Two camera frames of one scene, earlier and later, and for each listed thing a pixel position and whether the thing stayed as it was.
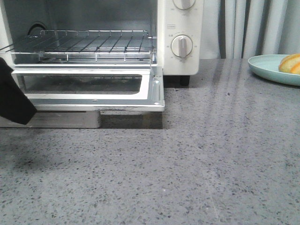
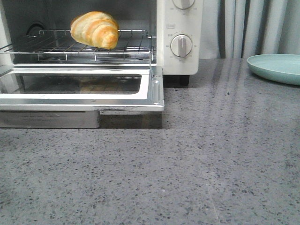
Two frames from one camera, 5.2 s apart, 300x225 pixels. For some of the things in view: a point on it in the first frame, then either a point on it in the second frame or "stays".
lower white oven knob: [182, 45] stays
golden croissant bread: [290, 63] → [95, 28]
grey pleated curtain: [241, 29] stays
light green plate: [267, 66] stays
